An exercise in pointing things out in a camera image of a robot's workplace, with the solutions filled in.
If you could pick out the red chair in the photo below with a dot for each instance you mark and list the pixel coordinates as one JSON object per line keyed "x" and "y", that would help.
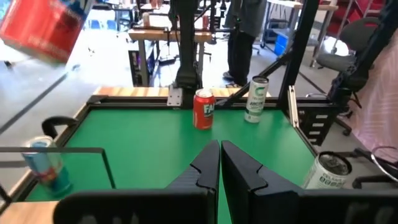
{"x": 357, "y": 12}

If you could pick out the white Celsius can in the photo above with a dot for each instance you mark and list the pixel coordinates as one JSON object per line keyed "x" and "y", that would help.
{"x": 323, "y": 177}
{"x": 255, "y": 102}

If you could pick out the green table mat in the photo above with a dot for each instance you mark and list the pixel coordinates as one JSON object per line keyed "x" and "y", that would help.
{"x": 149, "y": 149}

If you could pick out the grey office chair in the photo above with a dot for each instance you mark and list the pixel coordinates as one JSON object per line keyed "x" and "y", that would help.
{"x": 357, "y": 34}

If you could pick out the blue silver Red Bull can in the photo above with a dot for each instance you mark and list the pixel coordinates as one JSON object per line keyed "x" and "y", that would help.
{"x": 46, "y": 168}

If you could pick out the blue plastic bin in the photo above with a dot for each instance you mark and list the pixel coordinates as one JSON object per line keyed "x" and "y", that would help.
{"x": 281, "y": 45}

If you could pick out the wooden tray board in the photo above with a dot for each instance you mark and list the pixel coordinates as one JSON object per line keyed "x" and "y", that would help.
{"x": 25, "y": 214}

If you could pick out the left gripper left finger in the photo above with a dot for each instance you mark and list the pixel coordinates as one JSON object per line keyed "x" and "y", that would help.
{"x": 202, "y": 174}

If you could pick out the silver aluminium brace bar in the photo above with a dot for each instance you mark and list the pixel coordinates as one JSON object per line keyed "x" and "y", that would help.
{"x": 293, "y": 105}

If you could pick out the silver metal mounting bracket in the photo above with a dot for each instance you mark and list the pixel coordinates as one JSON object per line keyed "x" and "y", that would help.
{"x": 174, "y": 96}

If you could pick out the red Fanta can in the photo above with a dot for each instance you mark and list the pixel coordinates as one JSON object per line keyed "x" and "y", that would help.
{"x": 202, "y": 115}
{"x": 40, "y": 28}

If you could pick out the pink cloth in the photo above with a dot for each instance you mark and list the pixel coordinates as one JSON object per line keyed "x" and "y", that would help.
{"x": 382, "y": 109}

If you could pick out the black computer tower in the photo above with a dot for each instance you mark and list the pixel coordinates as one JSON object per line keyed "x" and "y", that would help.
{"x": 136, "y": 65}

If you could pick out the white work table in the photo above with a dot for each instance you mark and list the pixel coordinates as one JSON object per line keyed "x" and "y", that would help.
{"x": 311, "y": 4}

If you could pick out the wooden desk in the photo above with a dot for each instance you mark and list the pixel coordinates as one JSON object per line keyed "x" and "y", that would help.
{"x": 149, "y": 35}

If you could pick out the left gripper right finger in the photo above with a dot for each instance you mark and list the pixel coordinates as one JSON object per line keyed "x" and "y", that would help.
{"x": 242, "y": 183}

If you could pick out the person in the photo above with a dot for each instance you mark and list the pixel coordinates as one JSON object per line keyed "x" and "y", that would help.
{"x": 245, "y": 18}

